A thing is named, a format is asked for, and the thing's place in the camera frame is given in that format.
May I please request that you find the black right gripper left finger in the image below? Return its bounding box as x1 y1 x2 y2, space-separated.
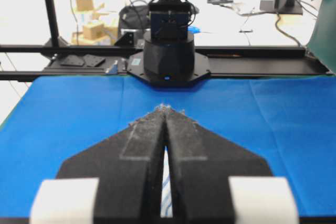
30 110 165 223

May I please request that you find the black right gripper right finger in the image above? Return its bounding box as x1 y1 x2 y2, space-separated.
165 109 299 223

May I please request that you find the white blue striped towel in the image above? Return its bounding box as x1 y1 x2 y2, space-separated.
160 147 173 218

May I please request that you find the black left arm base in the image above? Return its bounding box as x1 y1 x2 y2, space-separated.
127 31 211 88

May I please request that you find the blue table cloth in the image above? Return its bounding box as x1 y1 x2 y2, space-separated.
1 76 335 217

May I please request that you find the cardboard box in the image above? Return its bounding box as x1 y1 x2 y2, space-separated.
82 21 105 40
76 0 94 12

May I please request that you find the green backdrop panel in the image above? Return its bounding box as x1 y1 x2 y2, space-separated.
308 0 335 73

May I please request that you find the cardboard box upper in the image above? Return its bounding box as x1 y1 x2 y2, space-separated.
76 0 94 12

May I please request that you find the black aluminium frame rail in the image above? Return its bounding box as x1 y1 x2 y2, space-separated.
1 45 328 87

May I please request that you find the black vertical frame post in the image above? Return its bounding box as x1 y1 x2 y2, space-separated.
45 0 59 47

